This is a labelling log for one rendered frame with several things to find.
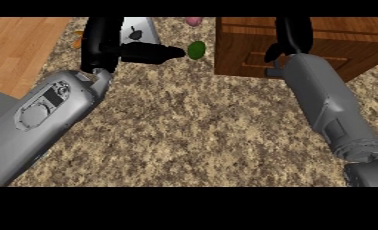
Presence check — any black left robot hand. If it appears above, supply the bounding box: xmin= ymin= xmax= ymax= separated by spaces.
xmin=80 ymin=16 xmax=188 ymax=74

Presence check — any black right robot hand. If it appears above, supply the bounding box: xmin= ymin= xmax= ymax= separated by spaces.
xmin=264 ymin=16 xmax=315 ymax=64

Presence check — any brown wooden drawer cabinet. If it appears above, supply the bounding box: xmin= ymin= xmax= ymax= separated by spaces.
xmin=215 ymin=16 xmax=378 ymax=84

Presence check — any wooden drawer front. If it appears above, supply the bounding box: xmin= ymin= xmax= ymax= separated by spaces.
xmin=241 ymin=51 xmax=349 ymax=76

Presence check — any orange object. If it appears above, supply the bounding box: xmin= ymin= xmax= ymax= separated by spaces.
xmin=70 ymin=30 xmax=86 ymax=49

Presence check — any pale grey container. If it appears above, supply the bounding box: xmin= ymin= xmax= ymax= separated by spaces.
xmin=120 ymin=16 xmax=163 ymax=46

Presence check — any green round fruit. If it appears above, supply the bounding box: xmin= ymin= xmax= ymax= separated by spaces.
xmin=187 ymin=40 xmax=209 ymax=61

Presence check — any pink round object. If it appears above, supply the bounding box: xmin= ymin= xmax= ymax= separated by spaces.
xmin=185 ymin=16 xmax=204 ymax=27

